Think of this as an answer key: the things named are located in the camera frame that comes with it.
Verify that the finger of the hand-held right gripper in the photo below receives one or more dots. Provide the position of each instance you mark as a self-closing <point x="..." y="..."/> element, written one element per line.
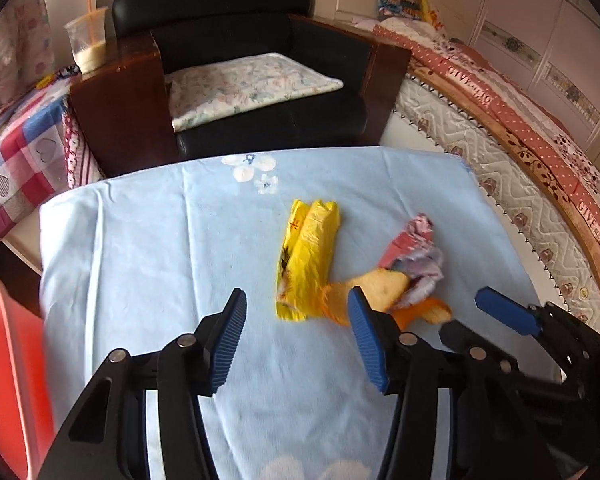
<point x="457" y="335"/>
<point x="505" y="312"/>

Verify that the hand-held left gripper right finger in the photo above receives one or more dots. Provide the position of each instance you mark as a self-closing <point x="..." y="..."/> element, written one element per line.
<point x="372" y="345"/>

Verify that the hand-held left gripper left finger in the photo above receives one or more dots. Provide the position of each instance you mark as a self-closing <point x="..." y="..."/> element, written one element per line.
<point x="227" y="345"/>

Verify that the pale orange peel piece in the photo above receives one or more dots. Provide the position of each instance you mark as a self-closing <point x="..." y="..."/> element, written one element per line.
<point x="380" y="285"/>

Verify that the pink printed wrapper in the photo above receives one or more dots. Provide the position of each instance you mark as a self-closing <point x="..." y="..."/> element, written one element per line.
<point x="412" y="252"/>

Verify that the yellow plastic bag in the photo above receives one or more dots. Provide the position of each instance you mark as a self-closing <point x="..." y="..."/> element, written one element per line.
<point x="307" y="250"/>

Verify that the pink plastic bucket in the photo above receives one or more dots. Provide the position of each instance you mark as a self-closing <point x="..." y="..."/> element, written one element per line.
<point x="10" y="360"/>

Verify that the light blue floral cloth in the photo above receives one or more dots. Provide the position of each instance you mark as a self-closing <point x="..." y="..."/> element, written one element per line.
<point x="155" y="240"/>

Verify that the white quilted mattress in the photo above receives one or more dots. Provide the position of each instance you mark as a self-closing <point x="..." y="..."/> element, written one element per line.
<point x="470" y="150"/>

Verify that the red dotted cloth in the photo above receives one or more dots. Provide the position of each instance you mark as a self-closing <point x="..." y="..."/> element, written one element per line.
<point x="80" y="150"/>

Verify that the floral seat cushion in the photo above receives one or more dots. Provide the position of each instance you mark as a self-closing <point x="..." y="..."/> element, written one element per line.
<point x="250" y="85"/>

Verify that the checked tablecloth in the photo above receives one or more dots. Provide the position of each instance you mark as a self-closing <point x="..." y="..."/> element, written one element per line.
<point x="15" y="160"/>

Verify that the white wardrobe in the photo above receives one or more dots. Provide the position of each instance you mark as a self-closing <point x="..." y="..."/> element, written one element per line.
<point x="545" y="25"/>

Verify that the yellow packet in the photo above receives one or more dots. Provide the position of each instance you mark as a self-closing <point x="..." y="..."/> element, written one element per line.
<point x="430" y="14"/>

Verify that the small yellow object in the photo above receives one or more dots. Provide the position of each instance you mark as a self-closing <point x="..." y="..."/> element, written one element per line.
<point x="45" y="81"/>

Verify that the plastic drink cup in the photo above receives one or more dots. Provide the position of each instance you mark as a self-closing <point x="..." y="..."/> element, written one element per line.
<point x="90" y="45"/>

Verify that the black leather armchair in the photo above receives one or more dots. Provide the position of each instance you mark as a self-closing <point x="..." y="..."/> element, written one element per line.
<point x="210" y="5"/>

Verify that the pastel padded jacket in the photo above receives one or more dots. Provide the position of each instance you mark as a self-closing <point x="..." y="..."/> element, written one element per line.
<point x="15" y="50"/>

